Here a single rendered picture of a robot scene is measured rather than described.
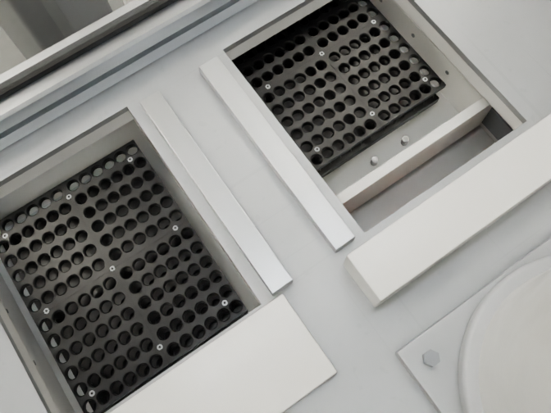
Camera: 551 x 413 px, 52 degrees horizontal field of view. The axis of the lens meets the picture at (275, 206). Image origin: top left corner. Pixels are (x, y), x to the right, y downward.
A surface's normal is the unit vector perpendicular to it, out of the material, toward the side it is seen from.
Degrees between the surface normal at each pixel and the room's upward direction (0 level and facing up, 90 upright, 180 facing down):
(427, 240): 0
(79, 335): 0
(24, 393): 0
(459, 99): 90
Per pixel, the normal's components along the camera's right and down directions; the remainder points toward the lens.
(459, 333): -0.02, -0.32
